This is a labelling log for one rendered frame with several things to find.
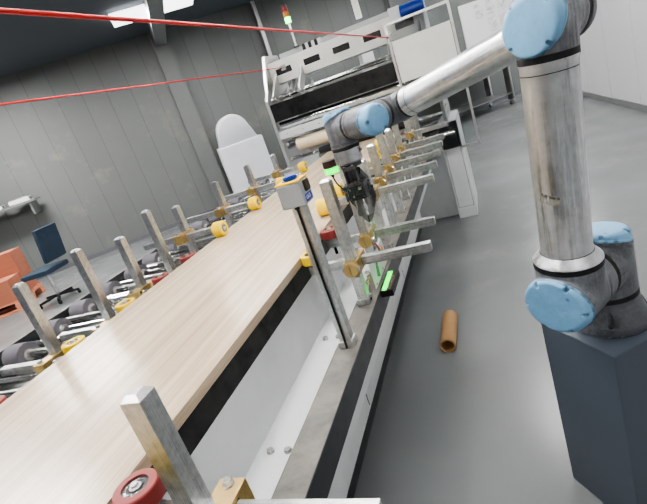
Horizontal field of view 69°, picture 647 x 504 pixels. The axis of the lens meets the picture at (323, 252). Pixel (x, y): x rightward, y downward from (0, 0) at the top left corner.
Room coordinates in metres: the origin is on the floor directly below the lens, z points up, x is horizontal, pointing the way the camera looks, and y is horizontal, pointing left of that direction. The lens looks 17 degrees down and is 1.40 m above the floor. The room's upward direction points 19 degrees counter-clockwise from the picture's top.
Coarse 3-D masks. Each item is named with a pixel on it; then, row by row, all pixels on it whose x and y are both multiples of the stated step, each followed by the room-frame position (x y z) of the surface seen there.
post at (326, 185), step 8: (320, 184) 1.50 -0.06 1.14; (328, 184) 1.49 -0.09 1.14; (328, 192) 1.49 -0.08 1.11; (328, 200) 1.49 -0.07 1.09; (336, 200) 1.50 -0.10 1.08; (328, 208) 1.50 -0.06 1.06; (336, 208) 1.49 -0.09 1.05; (336, 216) 1.49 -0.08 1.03; (336, 224) 1.49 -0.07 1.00; (344, 224) 1.50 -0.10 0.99; (336, 232) 1.50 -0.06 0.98; (344, 232) 1.49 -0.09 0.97; (344, 240) 1.49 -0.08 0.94; (344, 248) 1.49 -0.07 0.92; (352, 248) 1.50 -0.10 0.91; (344, 256) 1.50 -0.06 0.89; (352, 256) 1.49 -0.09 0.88; (352, 280) 1.50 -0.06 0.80; (360, 280) 1.49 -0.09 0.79; (360, 288) 1.49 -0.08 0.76; (360, 296) 1.49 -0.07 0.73; (368, 296) 1.50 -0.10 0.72
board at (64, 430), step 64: (320, 192) 2.67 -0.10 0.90; (192, 256) 2.21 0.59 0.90; (256, 256) 1.82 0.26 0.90; (128, 320) 1.59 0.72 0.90; (192, 320) 1.37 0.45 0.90; (256, 320) 1.23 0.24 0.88; (64, 384) 1.22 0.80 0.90; (128, 384) 1.08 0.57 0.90; (192, 384) 0.97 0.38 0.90; (0, 448) 0.98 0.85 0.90; (64, 448) 0.89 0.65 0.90; (128, 448) 0.80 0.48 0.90
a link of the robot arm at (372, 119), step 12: (360, 108) 1.41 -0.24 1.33; (372, 108) 1.38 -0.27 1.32; (384, 108) 1.40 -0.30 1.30; (348, 120) 1.43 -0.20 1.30; (360, 120) 1.38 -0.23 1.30; (372, 120) 1.38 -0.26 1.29; (384, 120) 1.40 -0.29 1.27; (348, 132) 1.44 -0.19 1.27; (360, 132) 1.40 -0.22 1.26; (372, 132) 1.38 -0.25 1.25
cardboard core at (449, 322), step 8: (448, 312) 2.36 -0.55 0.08; (448, 320) 2.28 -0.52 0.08; (456, 320) 2.31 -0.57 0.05; (448, 328) 2.20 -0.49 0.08; (456, 328) 2.24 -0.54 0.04; (448, 336) 2.13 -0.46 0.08; (456, 336) 2.18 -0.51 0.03; (440, 344) 2.12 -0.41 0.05; (448, 344) 2.17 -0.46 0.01; (448, 352) 2.11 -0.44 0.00
